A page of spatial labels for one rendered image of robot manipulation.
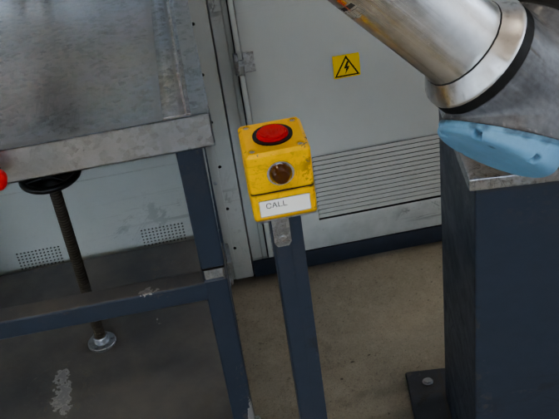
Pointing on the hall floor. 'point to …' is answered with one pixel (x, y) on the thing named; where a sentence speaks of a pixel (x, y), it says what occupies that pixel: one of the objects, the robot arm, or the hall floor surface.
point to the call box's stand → (299, 316)
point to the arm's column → (500, 297)
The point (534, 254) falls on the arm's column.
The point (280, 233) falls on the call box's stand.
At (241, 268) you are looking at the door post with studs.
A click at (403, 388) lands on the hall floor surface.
